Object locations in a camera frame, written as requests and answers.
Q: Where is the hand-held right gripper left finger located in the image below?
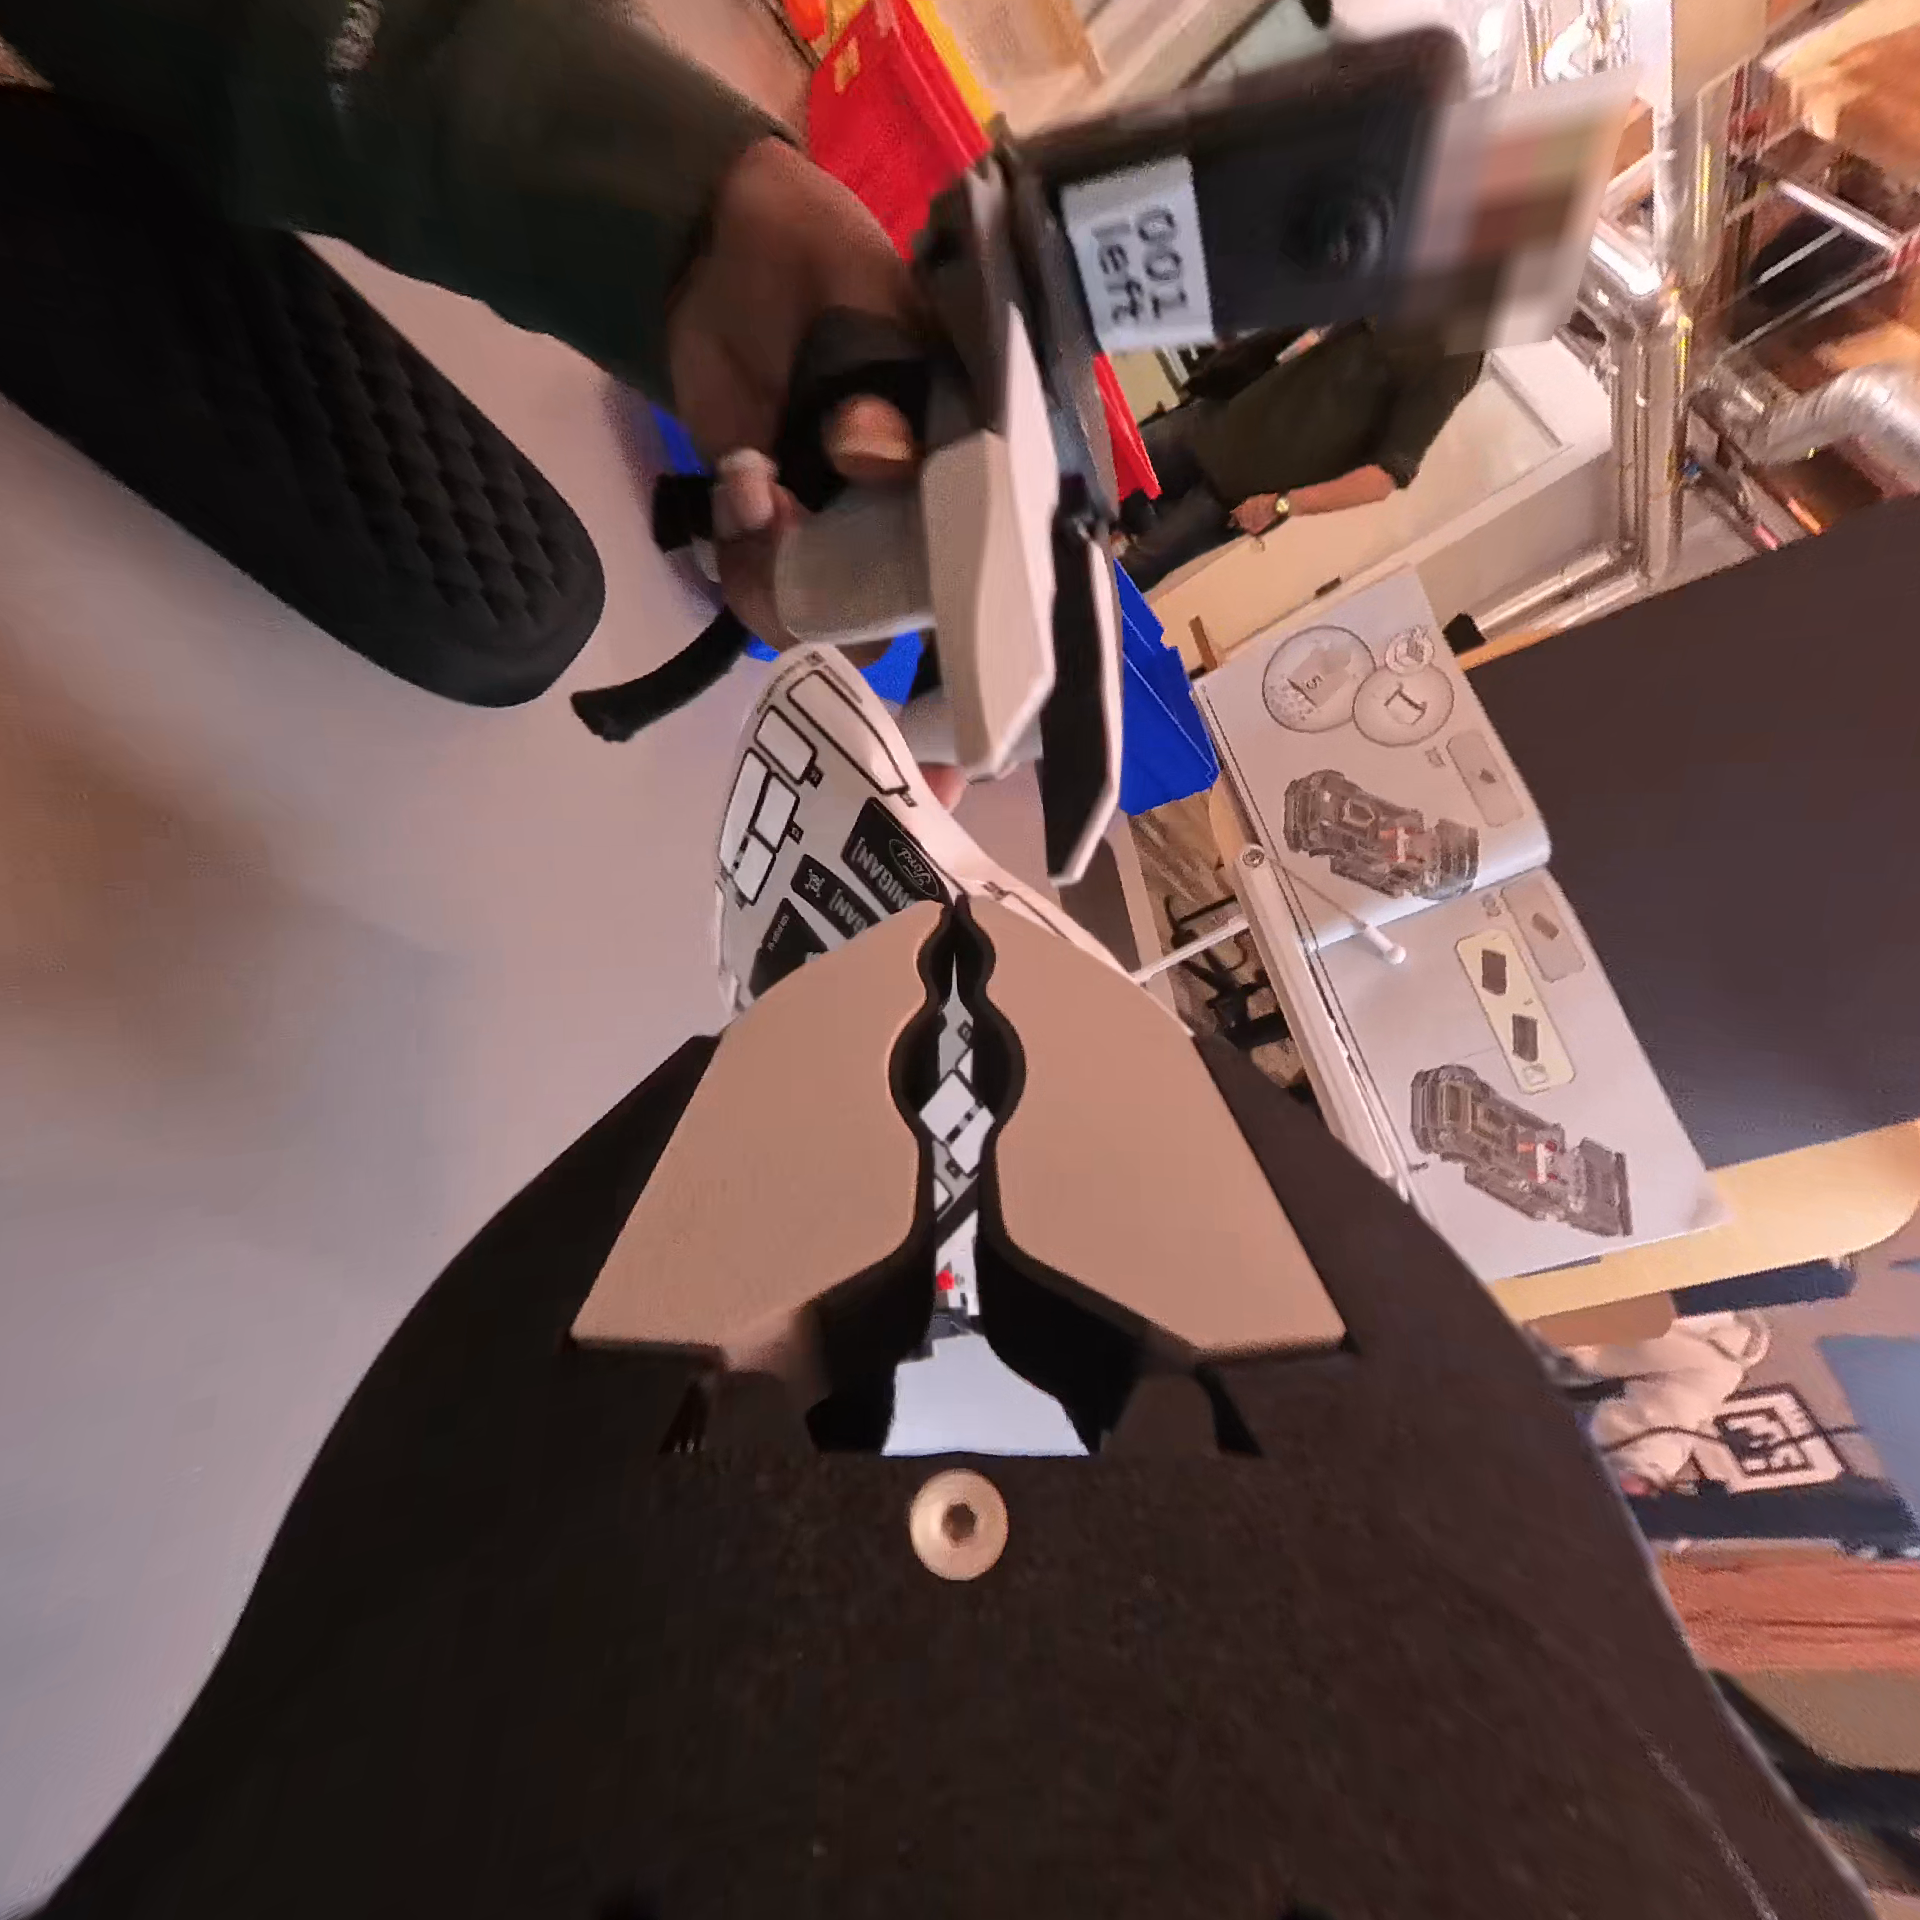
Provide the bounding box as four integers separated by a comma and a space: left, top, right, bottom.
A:
564, 902, 959, 1373

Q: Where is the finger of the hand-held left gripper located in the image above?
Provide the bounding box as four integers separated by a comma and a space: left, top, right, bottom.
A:
913, 354, 1071, 781
1032, 506, 1134, 890

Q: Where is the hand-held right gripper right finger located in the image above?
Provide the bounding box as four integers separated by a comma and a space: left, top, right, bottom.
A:
947, 894, 1350, 1375

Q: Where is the sticker sheet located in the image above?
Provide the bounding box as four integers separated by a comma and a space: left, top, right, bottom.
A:
714, 641, 1055, 1325

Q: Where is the person's left forearm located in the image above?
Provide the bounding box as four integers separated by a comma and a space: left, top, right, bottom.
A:
182, 0, 797, 407

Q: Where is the lego instruction booklet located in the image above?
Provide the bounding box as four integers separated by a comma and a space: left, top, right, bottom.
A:
1194, 563, 1735, 1280

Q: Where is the person's left hand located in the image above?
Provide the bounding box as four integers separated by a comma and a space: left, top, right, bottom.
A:
666, 138, 937, 647

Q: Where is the red plastic bin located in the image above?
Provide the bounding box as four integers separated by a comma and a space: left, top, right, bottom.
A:
803, 0, 1167, 506

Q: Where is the white booklet stand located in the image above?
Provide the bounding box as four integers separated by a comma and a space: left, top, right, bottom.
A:
1140, 848, 1920, 1343

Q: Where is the black flat panel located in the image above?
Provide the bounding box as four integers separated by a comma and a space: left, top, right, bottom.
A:
1466, 498, 1920, 1179

